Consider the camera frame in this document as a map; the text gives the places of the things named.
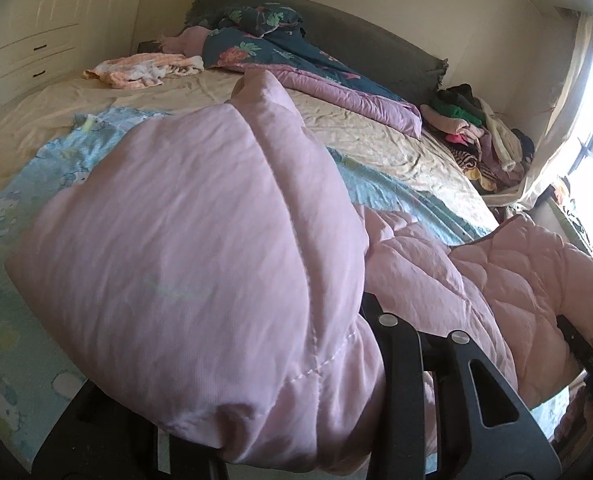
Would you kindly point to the pile of mixed clothes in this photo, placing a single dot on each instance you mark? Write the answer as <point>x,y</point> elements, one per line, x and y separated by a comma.
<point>492,156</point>

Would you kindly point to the dark grey headboard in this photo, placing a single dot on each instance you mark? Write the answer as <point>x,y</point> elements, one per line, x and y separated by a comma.
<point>385,58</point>

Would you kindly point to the cream window curtain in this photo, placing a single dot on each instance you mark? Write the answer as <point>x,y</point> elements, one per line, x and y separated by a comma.
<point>548,108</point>

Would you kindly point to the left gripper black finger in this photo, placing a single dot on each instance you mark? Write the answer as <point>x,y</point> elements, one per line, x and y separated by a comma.
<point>448,413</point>

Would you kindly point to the dark teal floral quilt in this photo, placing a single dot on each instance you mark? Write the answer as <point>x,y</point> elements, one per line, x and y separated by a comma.
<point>270,37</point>

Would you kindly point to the pink pillow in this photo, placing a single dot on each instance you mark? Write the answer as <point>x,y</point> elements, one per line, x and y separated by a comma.
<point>189,42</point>

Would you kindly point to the cream built-in wardrobe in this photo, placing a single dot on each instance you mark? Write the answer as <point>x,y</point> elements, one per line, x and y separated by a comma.
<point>42,41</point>

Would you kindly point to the pink white small blanket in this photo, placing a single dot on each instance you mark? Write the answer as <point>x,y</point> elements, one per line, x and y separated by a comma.
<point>144,70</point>

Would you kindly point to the window sill clothes clutter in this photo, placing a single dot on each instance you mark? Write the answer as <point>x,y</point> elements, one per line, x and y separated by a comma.
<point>574,214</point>

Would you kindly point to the pink quilted jacket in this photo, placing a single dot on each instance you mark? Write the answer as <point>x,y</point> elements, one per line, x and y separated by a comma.
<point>256,229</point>

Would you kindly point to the light blue cartoon sheet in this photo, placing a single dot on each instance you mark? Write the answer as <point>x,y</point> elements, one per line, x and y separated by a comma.
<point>36,219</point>

